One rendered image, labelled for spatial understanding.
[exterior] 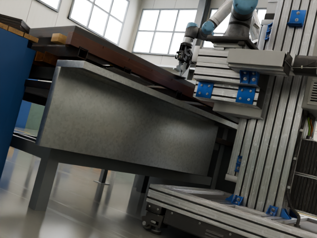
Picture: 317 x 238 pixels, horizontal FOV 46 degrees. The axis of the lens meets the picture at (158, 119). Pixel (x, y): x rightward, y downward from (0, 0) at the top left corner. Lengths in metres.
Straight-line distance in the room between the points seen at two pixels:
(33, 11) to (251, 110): 10.39
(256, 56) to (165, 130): 0.71
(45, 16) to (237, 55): 10.64
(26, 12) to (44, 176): 10.15
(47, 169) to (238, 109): 1.00
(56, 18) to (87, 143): 10.76
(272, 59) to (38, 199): 1.23
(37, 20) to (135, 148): 10.20
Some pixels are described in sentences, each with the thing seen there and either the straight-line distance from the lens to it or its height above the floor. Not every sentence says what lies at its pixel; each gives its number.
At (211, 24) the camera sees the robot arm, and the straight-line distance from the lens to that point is 2.44.
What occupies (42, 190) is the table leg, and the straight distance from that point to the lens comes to 1.83.
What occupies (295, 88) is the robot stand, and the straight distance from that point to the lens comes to 2.00.
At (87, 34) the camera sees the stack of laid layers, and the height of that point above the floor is 0.85.
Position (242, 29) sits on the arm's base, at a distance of 2.01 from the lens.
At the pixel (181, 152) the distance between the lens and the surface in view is 2.31.
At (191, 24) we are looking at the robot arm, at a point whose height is 1.26.
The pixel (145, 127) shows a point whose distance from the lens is 2.03.
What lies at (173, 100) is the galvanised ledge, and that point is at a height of 0.67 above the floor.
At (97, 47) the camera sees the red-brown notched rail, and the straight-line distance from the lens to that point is 1.83.
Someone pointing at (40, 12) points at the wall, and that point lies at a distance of 12.08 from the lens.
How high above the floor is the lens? 0.42
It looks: 4 degrees up
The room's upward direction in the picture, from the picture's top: 14 degrees clockwise
